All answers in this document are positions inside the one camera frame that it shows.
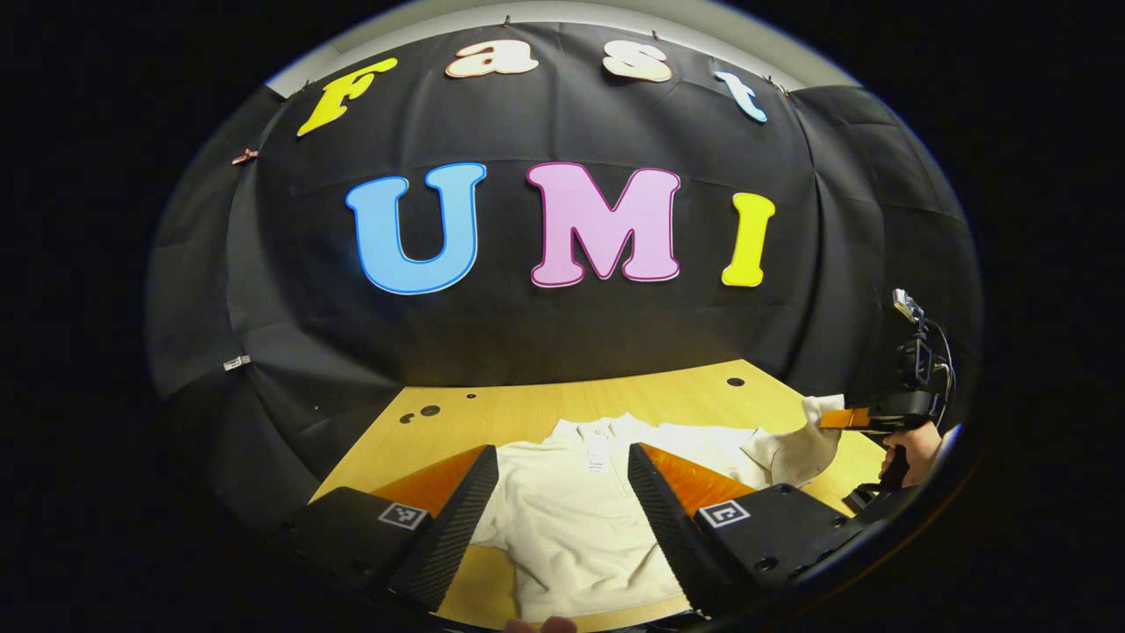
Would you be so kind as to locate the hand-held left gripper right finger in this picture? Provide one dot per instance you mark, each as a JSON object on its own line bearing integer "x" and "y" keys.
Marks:
{"x": 668, "y": 527}

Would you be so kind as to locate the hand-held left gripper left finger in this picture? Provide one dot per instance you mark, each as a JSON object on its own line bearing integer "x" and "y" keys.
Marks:
{"x": 457, "y": 527}

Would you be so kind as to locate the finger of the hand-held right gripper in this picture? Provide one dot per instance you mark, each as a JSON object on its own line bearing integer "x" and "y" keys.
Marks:
{"x": 845, "y": 418}

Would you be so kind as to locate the cream white sweatshirt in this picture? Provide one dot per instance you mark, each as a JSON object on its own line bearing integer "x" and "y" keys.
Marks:
{"x": 571, "y": 527}

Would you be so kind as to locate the white paper garment tag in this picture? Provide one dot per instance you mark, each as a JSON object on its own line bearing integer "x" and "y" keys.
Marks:
{"x": 597, "y": 463}

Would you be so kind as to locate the black backdrop cloth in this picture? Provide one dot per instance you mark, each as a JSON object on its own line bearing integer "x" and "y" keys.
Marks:
{"x": 527, "y": 325}

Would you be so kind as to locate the small white cloth clip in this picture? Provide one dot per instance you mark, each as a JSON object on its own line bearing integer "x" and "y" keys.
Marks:
{"x": 236, "y": 362}

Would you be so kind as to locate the small orange cloth clamp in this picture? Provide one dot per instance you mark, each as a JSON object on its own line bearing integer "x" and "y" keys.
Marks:
{"x": 245, "y": 156}

